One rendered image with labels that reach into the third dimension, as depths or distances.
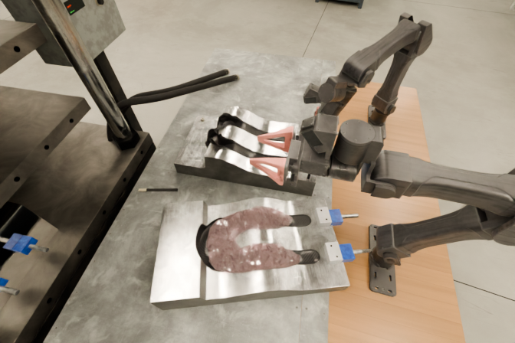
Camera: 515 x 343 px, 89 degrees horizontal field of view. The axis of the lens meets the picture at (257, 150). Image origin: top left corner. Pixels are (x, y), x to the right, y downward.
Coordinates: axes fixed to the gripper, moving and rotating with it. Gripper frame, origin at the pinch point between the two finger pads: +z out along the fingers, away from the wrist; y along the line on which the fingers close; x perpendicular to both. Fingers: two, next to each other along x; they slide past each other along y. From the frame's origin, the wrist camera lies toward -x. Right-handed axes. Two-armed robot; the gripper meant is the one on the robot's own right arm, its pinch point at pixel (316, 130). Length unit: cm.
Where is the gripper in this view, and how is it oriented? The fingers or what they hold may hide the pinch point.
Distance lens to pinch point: 95.6
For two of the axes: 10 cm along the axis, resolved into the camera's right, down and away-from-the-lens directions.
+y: -2.0, 6.3, -7.5
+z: -3.8, 6.5, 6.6
